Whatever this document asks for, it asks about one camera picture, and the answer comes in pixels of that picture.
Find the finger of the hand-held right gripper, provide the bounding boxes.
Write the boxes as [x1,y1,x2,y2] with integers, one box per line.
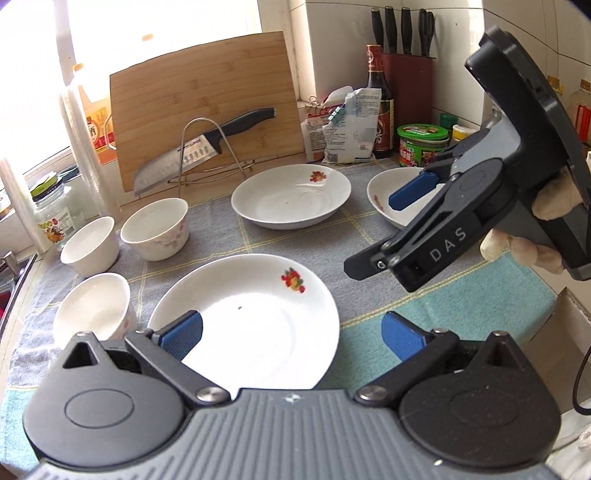
[344,174,465,280]
[389,144,472,212]

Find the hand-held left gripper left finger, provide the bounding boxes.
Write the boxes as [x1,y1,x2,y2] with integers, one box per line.
[61,310,230,409]

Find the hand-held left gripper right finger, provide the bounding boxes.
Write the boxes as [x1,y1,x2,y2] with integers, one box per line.
[355,311,532,409]

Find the white floral print plate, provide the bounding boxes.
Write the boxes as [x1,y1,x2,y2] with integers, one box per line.
[367,167,444,229]
[147,254,341,391]
[231,164,352,230]

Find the white bowl pink floral print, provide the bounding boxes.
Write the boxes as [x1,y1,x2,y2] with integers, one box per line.
[52,272,138,352]
[60,216,122,278]
[120,198,190,262]

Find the person's right hand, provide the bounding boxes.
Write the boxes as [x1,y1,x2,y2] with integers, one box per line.
[480,166,583,274]

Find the yellow cap spice jar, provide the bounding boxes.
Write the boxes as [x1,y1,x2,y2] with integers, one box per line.
[450,124,476,146]

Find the green lid sauce jar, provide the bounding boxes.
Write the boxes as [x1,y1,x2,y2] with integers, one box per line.
[397,123,450,168]

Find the teal towel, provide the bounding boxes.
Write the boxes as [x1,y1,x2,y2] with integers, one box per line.
[0,254,559,416]

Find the white plastic food bag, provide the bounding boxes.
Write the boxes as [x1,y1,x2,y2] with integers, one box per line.
[321,88,384,164]

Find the dark red knife block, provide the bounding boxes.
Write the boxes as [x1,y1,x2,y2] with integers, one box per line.
[381,52,437,160]

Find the grey checked cloth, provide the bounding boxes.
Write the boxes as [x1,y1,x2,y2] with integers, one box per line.
[9,159,509,416]

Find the dark soy sauce bottle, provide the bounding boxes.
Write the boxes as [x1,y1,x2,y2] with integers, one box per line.
[366,45,394,158]

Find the orange and white food bag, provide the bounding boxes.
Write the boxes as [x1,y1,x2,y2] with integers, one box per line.
[300,104,333,162]

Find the cardboard box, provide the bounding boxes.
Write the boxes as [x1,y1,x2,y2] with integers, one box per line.
[522,286,591,402]

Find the glass jar green lid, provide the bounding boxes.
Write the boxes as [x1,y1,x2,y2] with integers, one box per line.
[31,172,86,250]

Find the steel sink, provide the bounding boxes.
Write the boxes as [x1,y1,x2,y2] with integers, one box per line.
[0,251,40,337]

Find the person's white clothing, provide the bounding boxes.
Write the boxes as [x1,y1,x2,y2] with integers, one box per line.
[547,406,591,480]

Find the orange label cooking bottle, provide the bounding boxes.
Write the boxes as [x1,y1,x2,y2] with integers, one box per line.
[71,62,118,164]

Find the bamboo cutting board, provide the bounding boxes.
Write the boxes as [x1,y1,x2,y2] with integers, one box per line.
[109,31,308,193]

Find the black-handled scissors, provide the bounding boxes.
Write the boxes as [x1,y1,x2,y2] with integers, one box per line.
[419,9,435,58]

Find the black-handled block knife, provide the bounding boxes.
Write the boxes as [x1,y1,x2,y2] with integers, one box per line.
[372,9,385,54]
[385,6,399,54]
[401,7,413,55]

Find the metal wire rack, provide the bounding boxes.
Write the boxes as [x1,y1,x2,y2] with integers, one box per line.
[167,117,254,185]

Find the black cable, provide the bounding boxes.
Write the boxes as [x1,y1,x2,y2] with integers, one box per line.
[573,323,591,416]

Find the steel kitchen knife black handle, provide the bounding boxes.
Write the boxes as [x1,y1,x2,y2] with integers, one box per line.
[133,107,277,197]

